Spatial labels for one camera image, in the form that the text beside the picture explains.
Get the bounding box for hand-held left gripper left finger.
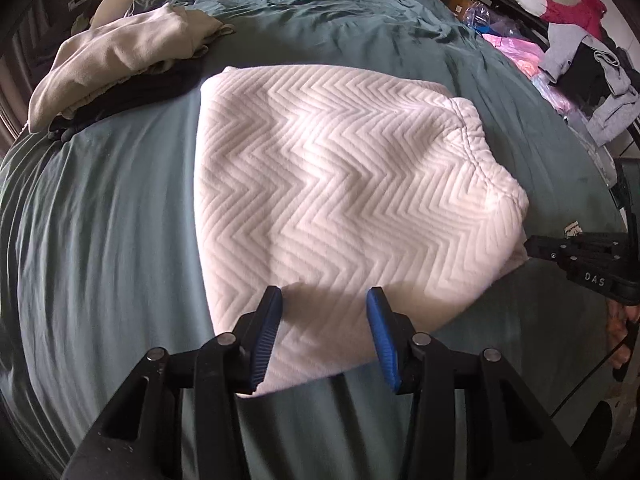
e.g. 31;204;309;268
62;285;285;480

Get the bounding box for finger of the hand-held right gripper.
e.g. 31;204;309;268
530;232;629;253
524;240;617;276

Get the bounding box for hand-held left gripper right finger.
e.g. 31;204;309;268
366;286;586;480

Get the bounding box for white chevron pants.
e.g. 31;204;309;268
195;62;531;401

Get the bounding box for person's right hand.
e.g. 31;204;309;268
605;300;640;372

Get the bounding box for black clothing piece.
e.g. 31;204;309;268
557;41;619;106

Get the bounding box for pink plastic bag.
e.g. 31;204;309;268
482;32;572;111

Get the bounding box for bed with teal duvet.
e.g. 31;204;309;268
0;0;631;480

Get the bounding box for grey hoodie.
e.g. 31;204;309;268
537;22;640;146

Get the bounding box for pink bear plush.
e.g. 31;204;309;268
477;0;608;41

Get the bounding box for clear plastic bag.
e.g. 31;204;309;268
462;2;521;37

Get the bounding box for black metal shelf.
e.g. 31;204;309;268
407;0;640;211

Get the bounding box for black garment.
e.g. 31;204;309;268
47;67;211;142

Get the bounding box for beige garment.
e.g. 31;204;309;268
27;2;236;133

